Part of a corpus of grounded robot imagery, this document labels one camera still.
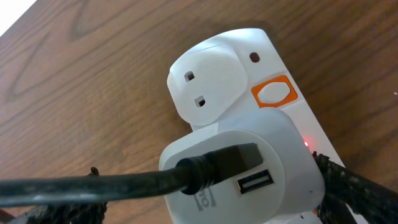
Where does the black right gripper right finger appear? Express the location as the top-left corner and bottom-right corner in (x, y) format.
(312, 152), (397, 224)

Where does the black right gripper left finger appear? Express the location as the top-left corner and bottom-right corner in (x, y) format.
(9, 202), (108, 224)

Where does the black charger cable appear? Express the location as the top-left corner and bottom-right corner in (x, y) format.
(0, 142), (264, 208)

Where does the white charger adapter plug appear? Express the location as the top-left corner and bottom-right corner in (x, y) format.
(159, 109), (325, 224)

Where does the white power strip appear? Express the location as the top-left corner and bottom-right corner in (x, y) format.
(167, 28), (341, 164)

